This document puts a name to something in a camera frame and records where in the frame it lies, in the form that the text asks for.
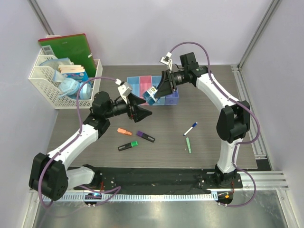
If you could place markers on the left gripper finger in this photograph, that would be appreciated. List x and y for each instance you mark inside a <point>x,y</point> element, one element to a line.
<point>140,113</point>
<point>135,100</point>

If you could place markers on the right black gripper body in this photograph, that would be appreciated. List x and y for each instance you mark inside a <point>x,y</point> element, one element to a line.
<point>176,79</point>

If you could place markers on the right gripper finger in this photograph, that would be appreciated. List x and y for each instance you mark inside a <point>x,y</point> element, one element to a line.
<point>164,92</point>
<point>165,80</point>

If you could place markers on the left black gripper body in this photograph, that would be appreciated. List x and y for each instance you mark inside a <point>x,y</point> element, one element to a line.
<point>121,107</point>

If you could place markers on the teal plastic bin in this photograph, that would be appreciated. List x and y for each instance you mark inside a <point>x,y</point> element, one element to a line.
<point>155,82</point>

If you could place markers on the blue round jar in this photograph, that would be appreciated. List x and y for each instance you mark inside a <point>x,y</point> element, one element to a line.
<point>149,95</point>

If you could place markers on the light blue plastic bin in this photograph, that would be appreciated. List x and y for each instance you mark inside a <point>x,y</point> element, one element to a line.
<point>134,82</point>

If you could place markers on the pink plastic bin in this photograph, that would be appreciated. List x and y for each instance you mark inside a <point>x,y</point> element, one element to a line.
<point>145,82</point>

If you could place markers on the orange highlighter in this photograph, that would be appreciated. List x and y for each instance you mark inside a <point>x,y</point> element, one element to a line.
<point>123,131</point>

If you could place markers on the blue cap whiteboard marker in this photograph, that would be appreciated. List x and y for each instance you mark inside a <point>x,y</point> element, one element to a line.
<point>193,125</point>

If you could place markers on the light green pen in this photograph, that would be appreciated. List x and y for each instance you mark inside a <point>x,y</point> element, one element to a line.
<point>188,145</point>

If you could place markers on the purple plastic bin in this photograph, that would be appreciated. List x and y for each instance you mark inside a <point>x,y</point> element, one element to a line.
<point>172,99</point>

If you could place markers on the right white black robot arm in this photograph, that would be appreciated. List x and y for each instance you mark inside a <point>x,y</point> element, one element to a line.
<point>233,122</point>

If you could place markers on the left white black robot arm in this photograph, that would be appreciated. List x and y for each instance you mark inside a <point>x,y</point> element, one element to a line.
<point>50,174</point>

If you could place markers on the purple highlighter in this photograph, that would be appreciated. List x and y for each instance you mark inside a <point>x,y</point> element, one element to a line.
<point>145,136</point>

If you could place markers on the green highlighter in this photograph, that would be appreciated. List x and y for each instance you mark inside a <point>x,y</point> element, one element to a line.
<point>128,146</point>

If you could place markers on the blue face mask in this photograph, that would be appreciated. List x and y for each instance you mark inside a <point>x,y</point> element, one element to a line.
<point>69,86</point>

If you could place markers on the wooden sticks box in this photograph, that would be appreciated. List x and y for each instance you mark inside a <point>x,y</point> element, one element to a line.
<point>76,72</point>

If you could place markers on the green folder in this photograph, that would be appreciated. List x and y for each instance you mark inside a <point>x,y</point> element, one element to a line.
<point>75,47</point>

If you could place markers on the clear blue zip pouch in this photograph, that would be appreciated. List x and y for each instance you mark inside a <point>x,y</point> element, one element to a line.
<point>54,64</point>

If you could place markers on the white perforated file rack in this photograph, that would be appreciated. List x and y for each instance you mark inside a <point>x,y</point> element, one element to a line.
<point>42,78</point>

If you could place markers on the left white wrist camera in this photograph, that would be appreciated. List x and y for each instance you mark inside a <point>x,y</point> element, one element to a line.
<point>125,89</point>

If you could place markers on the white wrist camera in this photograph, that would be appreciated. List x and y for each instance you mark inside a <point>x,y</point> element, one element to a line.
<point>166,61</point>
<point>125,89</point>

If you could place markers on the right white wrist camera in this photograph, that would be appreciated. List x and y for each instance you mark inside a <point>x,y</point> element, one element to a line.
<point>166,61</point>

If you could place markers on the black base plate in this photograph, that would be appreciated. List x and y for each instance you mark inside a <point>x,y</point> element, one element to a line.
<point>157,181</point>

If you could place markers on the slotted cable duct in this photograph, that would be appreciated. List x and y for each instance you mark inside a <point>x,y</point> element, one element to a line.
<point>90,197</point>

